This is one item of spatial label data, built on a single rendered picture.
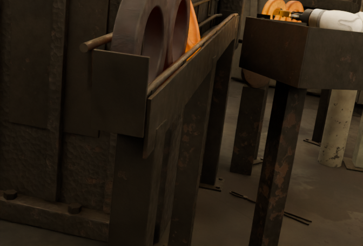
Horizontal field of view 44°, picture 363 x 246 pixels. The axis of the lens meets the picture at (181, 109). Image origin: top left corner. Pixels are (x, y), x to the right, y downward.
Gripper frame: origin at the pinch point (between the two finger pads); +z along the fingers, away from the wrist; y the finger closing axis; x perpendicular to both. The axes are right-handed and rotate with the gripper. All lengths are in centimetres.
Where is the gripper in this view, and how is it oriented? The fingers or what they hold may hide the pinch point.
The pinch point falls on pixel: (275, 11)
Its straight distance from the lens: 220.2
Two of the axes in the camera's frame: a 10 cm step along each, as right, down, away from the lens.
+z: -6.8, -3.0, 6.7
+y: 7.2, -0.9, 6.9
